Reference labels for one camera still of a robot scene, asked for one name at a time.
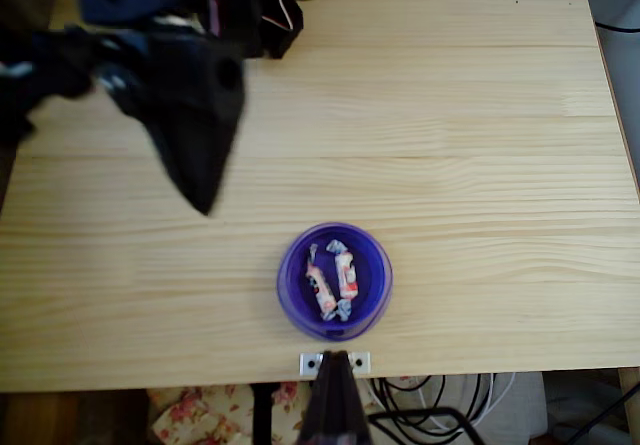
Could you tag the red white blue candy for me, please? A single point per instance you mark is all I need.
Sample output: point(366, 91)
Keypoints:
point(320, 287)
point(346, 277)

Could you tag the purple plastic bowl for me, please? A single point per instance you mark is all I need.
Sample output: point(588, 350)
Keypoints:
point(370, 285)

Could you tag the dark camera mount arm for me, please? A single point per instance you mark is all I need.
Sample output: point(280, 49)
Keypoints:
point(335, 405)

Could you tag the floral pattern fabric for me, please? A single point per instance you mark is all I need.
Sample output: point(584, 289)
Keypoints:
point(200, 415)

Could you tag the wooden table leg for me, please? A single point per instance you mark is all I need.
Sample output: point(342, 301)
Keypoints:
point(631, 405)

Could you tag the silver metal bracket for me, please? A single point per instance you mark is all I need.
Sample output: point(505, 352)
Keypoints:
point(306, 362)

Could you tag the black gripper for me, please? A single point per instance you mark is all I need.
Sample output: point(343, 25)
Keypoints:
point(200, 115)

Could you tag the black post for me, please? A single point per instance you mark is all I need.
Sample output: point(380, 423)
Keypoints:
point(262, 415)

